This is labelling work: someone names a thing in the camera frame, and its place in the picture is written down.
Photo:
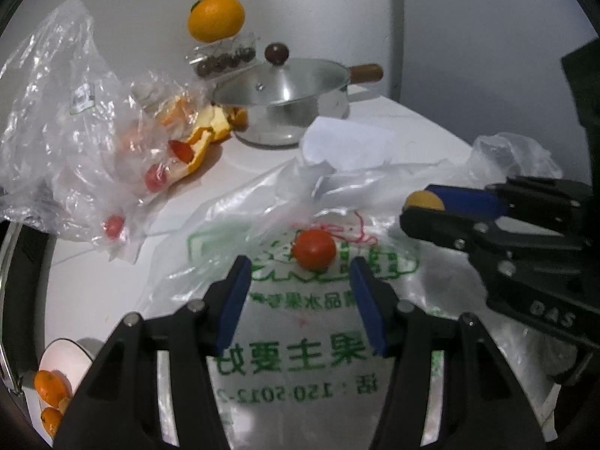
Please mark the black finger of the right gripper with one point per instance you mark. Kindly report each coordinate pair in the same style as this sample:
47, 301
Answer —
474, 235

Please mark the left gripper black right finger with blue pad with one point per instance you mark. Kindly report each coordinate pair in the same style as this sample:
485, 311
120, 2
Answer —
483, 404

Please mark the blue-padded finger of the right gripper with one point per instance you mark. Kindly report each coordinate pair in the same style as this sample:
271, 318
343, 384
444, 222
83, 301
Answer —
492, 199

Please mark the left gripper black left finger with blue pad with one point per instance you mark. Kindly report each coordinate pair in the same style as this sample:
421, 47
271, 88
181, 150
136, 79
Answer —
116, 405

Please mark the yellow fruit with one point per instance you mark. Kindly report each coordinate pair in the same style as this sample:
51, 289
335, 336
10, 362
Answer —
424, 199

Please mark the mandarin orange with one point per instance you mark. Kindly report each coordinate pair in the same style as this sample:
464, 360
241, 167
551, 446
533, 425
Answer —
51, 419
51, 387

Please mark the clear box dark fruits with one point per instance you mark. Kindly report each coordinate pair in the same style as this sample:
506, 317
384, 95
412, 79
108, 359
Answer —
215, 59

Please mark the white plate dark rim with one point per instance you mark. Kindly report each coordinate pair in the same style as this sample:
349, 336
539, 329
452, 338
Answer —
70, 360

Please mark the white paper piece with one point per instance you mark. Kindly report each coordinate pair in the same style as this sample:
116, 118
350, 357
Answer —
347, 145

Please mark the red tomato in clear bag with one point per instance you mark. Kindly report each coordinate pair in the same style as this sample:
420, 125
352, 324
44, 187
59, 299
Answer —
113, 226

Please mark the small steel pot with lid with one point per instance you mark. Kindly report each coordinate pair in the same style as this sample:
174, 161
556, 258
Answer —
281, 97

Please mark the crumpled clear plastic bag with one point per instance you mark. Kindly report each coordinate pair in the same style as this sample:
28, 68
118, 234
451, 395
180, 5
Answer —
78, 144

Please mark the orange peel pieces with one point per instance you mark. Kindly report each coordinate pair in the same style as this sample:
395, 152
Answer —
205, 127

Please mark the large orange on stand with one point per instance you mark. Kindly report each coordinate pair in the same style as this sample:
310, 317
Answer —
214, 20

